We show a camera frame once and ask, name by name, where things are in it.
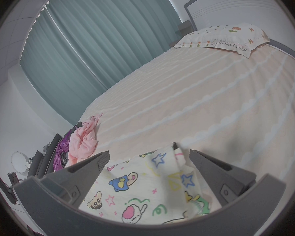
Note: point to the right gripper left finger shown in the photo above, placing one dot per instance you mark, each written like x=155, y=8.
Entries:
x=78, y=176

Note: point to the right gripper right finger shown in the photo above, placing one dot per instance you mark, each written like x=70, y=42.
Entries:
x=218, y=176

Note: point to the white printed pyjama top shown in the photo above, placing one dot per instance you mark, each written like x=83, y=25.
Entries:
x=142, y=188

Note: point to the bed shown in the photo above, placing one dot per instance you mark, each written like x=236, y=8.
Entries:
x=199, y=95

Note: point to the purple satin garment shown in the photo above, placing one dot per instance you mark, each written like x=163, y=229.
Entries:
x=61, y=154

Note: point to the pink garment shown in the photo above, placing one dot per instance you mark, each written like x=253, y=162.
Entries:
x=83, y=141

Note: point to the black chest of drawers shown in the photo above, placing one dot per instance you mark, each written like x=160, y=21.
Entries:
x=45, y=156

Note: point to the black garment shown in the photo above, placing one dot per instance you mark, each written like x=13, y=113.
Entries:
x=78, y=126

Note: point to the blue-green curtain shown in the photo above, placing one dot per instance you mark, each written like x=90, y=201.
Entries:
x=59, y=70
x=113, y=28

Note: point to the white printed pillow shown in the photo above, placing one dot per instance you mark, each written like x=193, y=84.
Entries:
x=223, y=39

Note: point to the grey bedside table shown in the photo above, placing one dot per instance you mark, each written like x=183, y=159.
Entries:
x=184, y=27

